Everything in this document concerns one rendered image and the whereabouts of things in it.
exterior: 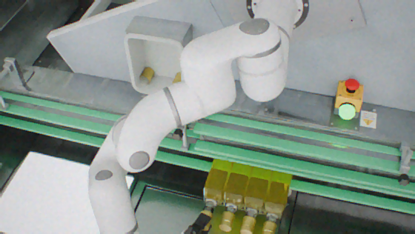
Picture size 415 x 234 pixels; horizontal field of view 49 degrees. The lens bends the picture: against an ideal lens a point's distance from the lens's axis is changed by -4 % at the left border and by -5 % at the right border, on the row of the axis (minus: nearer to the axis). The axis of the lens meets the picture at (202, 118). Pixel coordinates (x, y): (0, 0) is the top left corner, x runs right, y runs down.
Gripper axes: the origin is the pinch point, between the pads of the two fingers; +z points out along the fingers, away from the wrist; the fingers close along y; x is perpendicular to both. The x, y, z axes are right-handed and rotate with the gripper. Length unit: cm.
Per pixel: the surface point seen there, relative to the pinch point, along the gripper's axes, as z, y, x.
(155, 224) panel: -1.2, -12.5, 16.7
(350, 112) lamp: 38.9, 19.2, -23.8
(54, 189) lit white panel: -8, -11, 52
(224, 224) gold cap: 2.0, 1.5, -5.4
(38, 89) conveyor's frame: 13, 7, 72
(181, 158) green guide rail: 18.2, -3.2, 18.9
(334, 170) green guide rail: 29.4, 5.4, -24.9
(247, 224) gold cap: 5.2, 1.5, -10.5
